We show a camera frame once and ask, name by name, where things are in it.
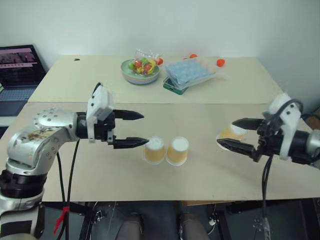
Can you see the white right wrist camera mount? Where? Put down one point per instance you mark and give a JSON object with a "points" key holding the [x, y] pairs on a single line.
{"points": [[287, 127]]}

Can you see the clear bag of toy fruit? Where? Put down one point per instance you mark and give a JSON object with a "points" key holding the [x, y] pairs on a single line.
{"points": [[143, 63]]}

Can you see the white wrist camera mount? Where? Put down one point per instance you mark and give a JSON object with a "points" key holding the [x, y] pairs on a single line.
{"points": [[287, 127], [101, 102]]}

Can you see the clear bag of blue items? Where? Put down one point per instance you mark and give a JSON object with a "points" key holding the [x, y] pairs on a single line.
{"points": [[186, 72]]}

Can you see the black case under table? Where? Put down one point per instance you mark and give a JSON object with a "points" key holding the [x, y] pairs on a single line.
{"points": [[287, 220]]}

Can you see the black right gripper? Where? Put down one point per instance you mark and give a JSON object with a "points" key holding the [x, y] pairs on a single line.
{"points": [[271, 140]]}

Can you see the red ball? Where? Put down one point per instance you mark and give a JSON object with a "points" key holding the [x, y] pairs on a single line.
{"points": [[160, 60]]}

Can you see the orange ball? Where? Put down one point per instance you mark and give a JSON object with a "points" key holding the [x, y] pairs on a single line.
{"points": [[220, 62], [193, 56]]}

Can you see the small black clip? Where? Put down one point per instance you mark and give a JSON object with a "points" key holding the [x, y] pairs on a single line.
{"points": [[76, 59]]}

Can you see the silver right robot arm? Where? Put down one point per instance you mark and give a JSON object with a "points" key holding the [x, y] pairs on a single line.
{"points": [[303, 146]]}

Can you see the clear plastic bag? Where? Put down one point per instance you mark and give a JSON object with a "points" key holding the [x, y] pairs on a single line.
{"points": [[215, 68]]}

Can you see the green flat box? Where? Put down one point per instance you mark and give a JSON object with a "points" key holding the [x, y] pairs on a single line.
{"points": [[175, 90]]}

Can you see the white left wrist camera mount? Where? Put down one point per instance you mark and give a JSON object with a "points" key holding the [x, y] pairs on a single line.
{"points": [[101, 102]]}

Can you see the green bowl of colourful fruit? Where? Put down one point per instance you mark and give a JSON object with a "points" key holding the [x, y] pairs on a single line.
{"points": [[140, 76]]}

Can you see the open laptop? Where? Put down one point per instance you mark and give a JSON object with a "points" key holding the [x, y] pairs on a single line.
{"points": [[17, 72]]}

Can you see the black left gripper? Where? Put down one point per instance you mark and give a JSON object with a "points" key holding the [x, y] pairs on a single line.
{"points": [[105, 130]]}

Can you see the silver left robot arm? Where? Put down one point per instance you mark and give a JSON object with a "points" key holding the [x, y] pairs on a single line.
{"points": [[32, 147]]}

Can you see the yellow paper cup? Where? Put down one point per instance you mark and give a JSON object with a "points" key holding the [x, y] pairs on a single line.
{"points": [[153, 152], [177, 152], [231, 133]]}

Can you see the dark rounded shape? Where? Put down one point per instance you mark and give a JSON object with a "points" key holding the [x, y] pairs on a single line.
{"points": [[131, 226], [191, 226]]}

